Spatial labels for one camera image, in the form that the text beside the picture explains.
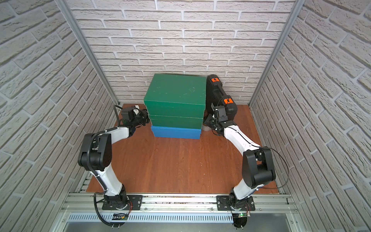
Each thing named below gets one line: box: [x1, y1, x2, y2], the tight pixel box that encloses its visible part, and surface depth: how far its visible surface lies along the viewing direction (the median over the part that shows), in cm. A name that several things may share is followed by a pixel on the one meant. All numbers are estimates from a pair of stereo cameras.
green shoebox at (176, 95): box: [143, 73, 207, 119], surface depth 79 cm
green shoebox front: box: [147, 109, 205, 130], surface depth 84 cm
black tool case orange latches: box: [205, 73, 238, 121], surface depth 92 cm
